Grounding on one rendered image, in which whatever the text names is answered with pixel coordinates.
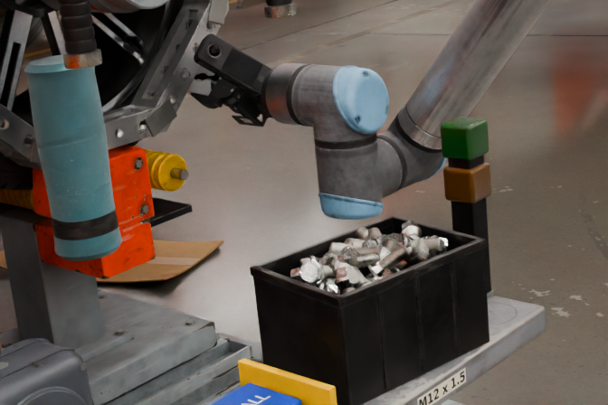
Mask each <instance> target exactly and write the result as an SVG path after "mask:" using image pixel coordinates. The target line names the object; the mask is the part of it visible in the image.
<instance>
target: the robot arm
mask: <svg viewBox="0 0 608 405"><path fill-rule="evenodd" d="M550 1H551V0H474V2H473V3H472V5H471V6H470V8H469V10H468V12H467V13H466V14H465V15H464V17H463V18H462V20H461V22H460V23H459V25H458V26H457V28H456V29H455V31H454V32H453V34H452V35H451V37H450V39H449V40H448V42H446V44H445V45H444V47H443V48H442V50H441V52H440V53H439V55H438V56H437V58H436V59H435V61H434V62H433V64H432V66H431V67H430V69H429V70H428V71H427V72H426V74H425V76H424V77H423V79H422V81H421V82H420V84H419V85H418V87H417V88H416V90H415V91H414V93H413V95H412V96H411V97H410V98H409V100H408V101H407V103H406V104H405V106H403V107H402V108H401V109H400V111H399V112H398V114H397V115H396V117H395V118H394V120H393V122H392V123H391V125H390V126H389V128H388V129H387V130H386V131H385V132H383V133H380V134H378V135H377V134H376V131H377V130H378V129H379V128H381V126H382V125H383V124H384V123H385V121H386V118H387V115H388V108H389V96H388V91H387V88H386V86H385V83H384V81H383V80H382V79H381V77H380V76H379V75H378V74H377V73H375V72H374V71H371V70H369V69H364V68H358V67H357V66H352V65H347V66H330V65H316V64H302V63H283V64H281V65H279V66H278V67H277V68H276V69H274V70H272V69H271V68H270V67H268V66H266V65H265V64H263V63H261V62H260V61H257V60H255V59H254V58H253V57H251V56H250V55H248V54H246V53H245V52H242V51H241V50H239V49H237V48H236V47H234V46H232V45H231V44H229V43H228V42H226V41H224V40H222V39H221V38H219V37H217V36H216V35H214V34H212V33H210V34H208V35H206V36H205V37H204V38H203V40H202V41H201V43H200V45H199V47H198V49H197V51H196V53H195V56H194V60H195V62H196V63H197V64H199V65H201V66H200V68H199V70H198V72H197V73H196V75H195V77H194V79H193V81H192V83H191V85H190V87H189V89H188V91H187V92H188V93H189V94H190V95H191V96H193V97H194V98H195V99H196V100H198V101H199V102H200V103H201V104H202V105H204V106H205V107H207V108H218V107H219V108H220V107H221V106H222V105H223V104H224V105H225V106H226V107H229V108H230V109H231V110H232V111H233V112H235V113H237V114H241V116H235V115H232V118H234V119H235V120H236V121H237V122H238V123H239V124H241V125H249V126H257V127H263V126H264V124H265V122H266V120H267V118H274V119H275V120H276V121H278V122H280V123H282V124H291V125H300V126H307V127H313V132H314V140H315V151H316V161H317V171H318V189H319V193H318V196H319V198H320V204H321V210H322V211H323V212H324V213H325V214H326V215H327V216H329V217H331V218H335V219H340V220H362V219H368V218H373V217H375V216H377V215H379V214H380V213H381V212H382V211H383V207H384V204H383V203H382V198H385V197H386V196H388V195H391V194H392V193H394V192H397V191H399V190H401V189H403V188H405V187H407V186H409V185H411V184H415V183H417V182H421V181H424V180H426V179H428V178H430V177H432V176H433V175H435V174H436V173H437V172H439V171H440V170H441V169H442V167H443V166H444V164H445V163H446V160H447V158H445V157H443V156H442V139H441V125H442V124H443V123H445V122H447V121H450V120H452V119H455V118H458V117H465V118H467V117H468V115H469V114H470V113H471V112H472V110H473V109H474V107H475V106H476V105H477V103H478V102H479V100H480V99H481V97H482V96H483V94H484V93H485V92H486V90H487V89H488V87H489V86H490V84H491V83H492V82H493V81H494V80H495V78H496V77H497V76H498V74H499V72H500V71H501V70H502V68H503V67H504V65H505V64H506V63H507V61H508V59H509V58H510V57H511V55H512V54H513V53H514V51H515V50H516V49H517V47H518V46H519V45H520V43H521V42H522V41H523V39H524V38H525V36H526V35H527V33H528V32H529V30H530V29H531V28H532V26H533V25H534V24H535V22H536V21H537V19H538V18H539V16H540V15H541V14H542V13H543V12H544V10H545V9H546V7H547V6H548V4H549V3H550ZM197 79H199V80H202V81H197ZM205 79H206V80H205ZM214 84H215V85H214ZM260 114H262V116H261V118H262V121H260V120H259V119H257V117H258V116H259V115H260ZM241 118H243V119H249V120H250V121H251V122H252V123H249V122H244V121H242V120H241Z"/></svg>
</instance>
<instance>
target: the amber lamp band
mask: <svg viewBox="0 0 608 405"><path fill-rule="evenodd" d="M443 178H444V191H445V198H446V200H448V201H453V202H458V203H469V204H474V203H476V202H478V201H480V200H482V199H484V198H486V197H488V196H490V195H491V183H490V167H489V163H486V162H484V163H483V164H481V165H478V166H476V167H474V168H471V169H464V168H457V167H449V166H446V167H445V168H444V169H443Z"/></svg>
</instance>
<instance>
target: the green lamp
mask: <svg viewBox="0 0 608 405"><path fill-rule="evenodd" d="M441 139H442V156H443V157H445V158H451V159H459V160H466V161H470V160H473V159H475V158H477V157H479V156H481V155H485V154H487V153H488V152H489V136H488V122H487V120H486V119H483V118H465V117H458V118H455V119H452V120H450V121H447V122H445V123H443V124H442V125H441Z"/></svg>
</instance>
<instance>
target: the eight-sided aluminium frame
mask: <svg viewBox="0 0 608 405"><path fill-rule="evenodd" d="M228 11H229V1H228V0H184V2H183V5H182V7H181V9H180V11H179V13H178V15H177V17H176V19H175V21H174V22H173V24H172V26H171V28H170V30H169V32H168V34H167V36H166V38H165V40H164V41H163V43H162V45H161V47H160V49H159V51H158V53H157V56H156V58H155V59H154V60H153V62H152V64H151V66H150V68H149V70H148V72H147V75H146V76H145V78H144V79H143V81H142V83H141V85H140V87H139V89H138V92H137V94H136V95H135V97H134V98H133V100H132V102H131V104H130V105H129V106H126V107H123V108H117V109H114V110H111V111H108V112H105V113H103V117H104V124H105V129H106V136H107V144H108V150H110V149H112V148H115V147H118V146H123V145H126V144H129V143H132V142H135V141H138V140H140V139H143V138H146V137H155V136H156V135H157V134H160V133H163V132H166V131H167V130H168V128H169V126H170V124H171V122H172V121H173V119H174V118H176V117H177V114H176V112H177V111H178V109H179V107H180V105H181V103H182V101H183V99H184V97H185V94H186V93H187V91H188V89H189V87H190V85H191V83H192V81H193V79H194V77H195V75H196V73H197V72H198V70H199V68H200V66H201V65H199V64H197V63H196V62H195V60H194V56H195V53H196V51H197V49H198V47H199V45H200V43H201V41H202V40H203V38H204V37H205V36H206V35H208V34H210V33H212V34H214V35H216V34H217V32H218V30H219V29H220V27H221V25H224V19H225V16H226V15H227V13H228ZM0 153H2V154H3V155H4V157H6V158H10V159H11V160H12V161H14V162H15V163H17V164H18V165H21V166H26V167H31V168H36V169H41V170H42V167H41V162H40V157H39V153H38V148H37V145H36V139H35V133H34V128H33V127H32V126H30V125H29V124H28V123H26V122H25V121H24V120H22V119H21V118H19V117H18V116H16V115H15V113H13V112H12V111H11V110H9V109H8V108H6V107H5V106H3V105H2V104H1V103H0Z"/></svg>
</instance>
